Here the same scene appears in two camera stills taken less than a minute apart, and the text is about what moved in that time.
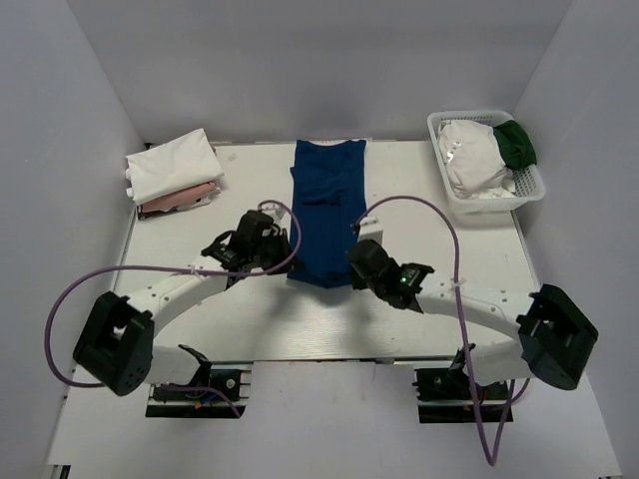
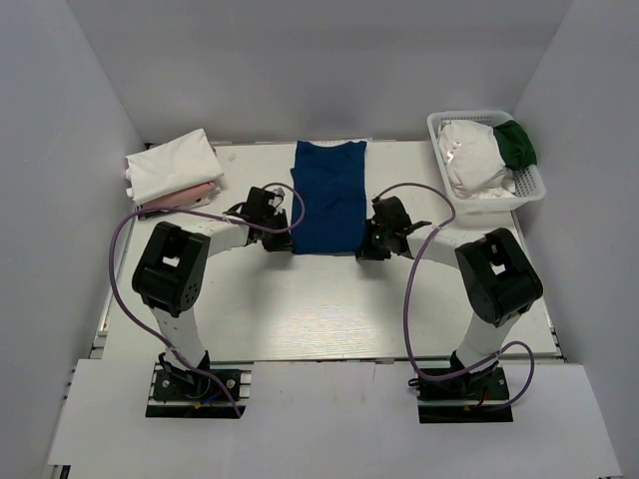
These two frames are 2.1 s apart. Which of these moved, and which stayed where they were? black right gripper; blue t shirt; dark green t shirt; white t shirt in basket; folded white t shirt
Moved: blue t shirt; black right gripper
Stayed: white t shirt in basket; folded white t shirt; dark green t shirt
